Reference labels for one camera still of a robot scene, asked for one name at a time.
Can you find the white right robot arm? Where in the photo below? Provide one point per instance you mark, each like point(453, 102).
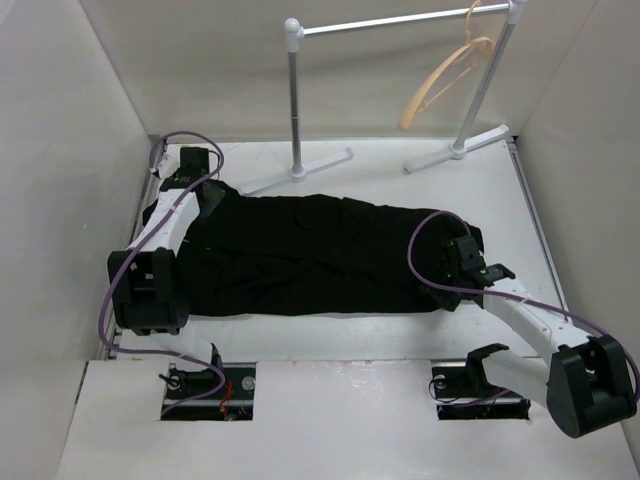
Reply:
point(581, 378)

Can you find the white clothes rack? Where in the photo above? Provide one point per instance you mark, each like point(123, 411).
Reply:
point(355, 78)

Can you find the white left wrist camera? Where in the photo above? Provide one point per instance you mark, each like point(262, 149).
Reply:
point(166, 167)

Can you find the beige plastic hanger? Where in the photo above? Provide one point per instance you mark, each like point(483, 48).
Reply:
point(474, 52)

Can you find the black trousers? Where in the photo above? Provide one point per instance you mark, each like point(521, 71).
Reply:
point(313, 254)

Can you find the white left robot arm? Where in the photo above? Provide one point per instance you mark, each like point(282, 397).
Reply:
point(148, 289)

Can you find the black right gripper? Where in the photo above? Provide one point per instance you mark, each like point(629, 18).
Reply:
point(447, 302)

